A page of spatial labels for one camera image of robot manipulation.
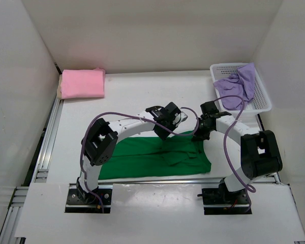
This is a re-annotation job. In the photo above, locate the green t shirt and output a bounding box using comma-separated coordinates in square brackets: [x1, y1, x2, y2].
[99, 135, 211, 180]

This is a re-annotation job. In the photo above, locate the pink t shirt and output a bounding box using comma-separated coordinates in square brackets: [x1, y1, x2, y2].
[60, 68, 105, 100]

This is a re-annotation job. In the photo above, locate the beige t shirt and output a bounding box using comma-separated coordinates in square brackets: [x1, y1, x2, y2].
[56, 75, 62, 100]

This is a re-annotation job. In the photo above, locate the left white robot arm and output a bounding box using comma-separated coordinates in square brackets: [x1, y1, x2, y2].
[76, 102, 188, 204]

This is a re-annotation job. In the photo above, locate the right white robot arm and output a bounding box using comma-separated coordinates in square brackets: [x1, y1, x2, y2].
[192, 101, 283, 203]

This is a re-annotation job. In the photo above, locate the white plastic basket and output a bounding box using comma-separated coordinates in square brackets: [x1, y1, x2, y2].
[210, 63, 272, 119]

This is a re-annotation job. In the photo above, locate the lilac t shirt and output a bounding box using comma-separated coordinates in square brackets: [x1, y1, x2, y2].
[214, 63, 255, 110]

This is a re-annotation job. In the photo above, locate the white front cover board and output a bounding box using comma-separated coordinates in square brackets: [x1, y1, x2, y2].
[15, 183, 305, 243]

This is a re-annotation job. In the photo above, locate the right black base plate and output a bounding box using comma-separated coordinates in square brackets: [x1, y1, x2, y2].
[197, 188, 249, 205]

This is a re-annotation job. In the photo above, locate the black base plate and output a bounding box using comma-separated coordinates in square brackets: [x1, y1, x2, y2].
[197, 188, 249, 205]
[66, 185, 112, 205]

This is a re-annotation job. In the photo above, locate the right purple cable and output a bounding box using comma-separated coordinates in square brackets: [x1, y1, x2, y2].
[213, 95, 257, 211]

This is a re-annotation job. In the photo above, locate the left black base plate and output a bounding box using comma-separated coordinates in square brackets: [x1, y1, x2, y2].
[66, 185, 112, 205]

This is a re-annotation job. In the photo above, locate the aluminium frame rail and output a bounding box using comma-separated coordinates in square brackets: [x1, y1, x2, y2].
[0, 98, 63, 243]

